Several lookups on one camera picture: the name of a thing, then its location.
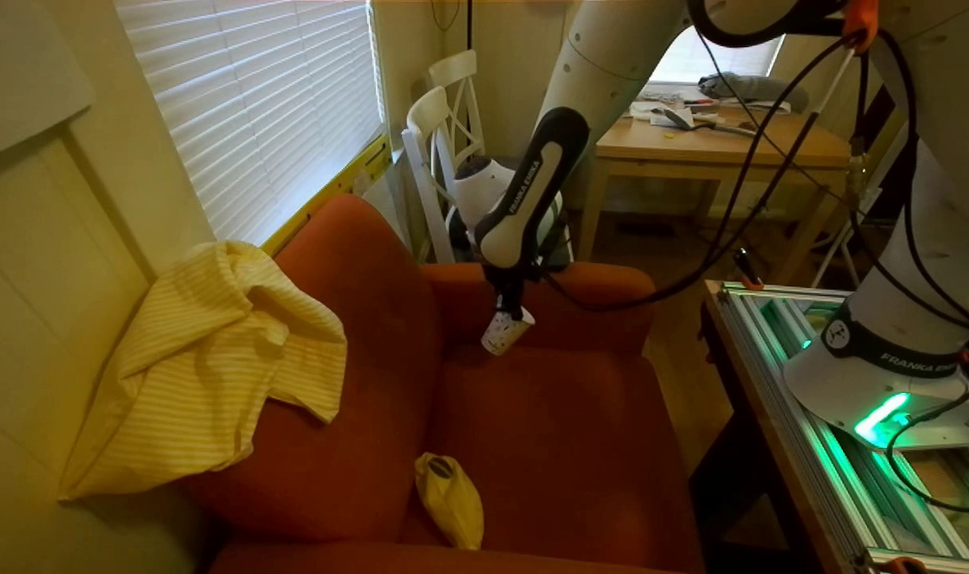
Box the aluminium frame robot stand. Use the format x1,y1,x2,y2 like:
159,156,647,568
699,276,969,574

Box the yellow pouch with dark label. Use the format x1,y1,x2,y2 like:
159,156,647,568
410,449,488,554

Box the grey cloth bundle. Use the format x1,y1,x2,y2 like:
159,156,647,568
699,69,814,110

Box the white speckled paper cup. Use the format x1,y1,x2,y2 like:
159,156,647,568
477,307,539,359

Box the pale yellow striped cloth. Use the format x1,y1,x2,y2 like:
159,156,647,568
59,240,352,505

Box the black looped base cable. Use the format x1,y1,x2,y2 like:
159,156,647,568
882,384,969,518

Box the small tools on table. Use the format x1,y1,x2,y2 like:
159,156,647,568
631,98,765,140

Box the long black cable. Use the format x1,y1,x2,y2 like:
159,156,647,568
545,27,925,316

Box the bright bare window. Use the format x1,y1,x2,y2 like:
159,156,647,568
647,21,786,90

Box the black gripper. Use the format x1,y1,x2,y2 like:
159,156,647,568
480,228,547,324

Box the light wooden table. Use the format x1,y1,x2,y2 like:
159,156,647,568
578,90,874,288

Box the white wooden chair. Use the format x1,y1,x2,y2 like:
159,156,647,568
426,46,490,165
398,84,477,266

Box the orange upholstered armchair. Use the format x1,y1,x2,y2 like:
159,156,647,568
181,191,709,574

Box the white window blind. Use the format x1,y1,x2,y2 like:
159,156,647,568
113,0,389,250

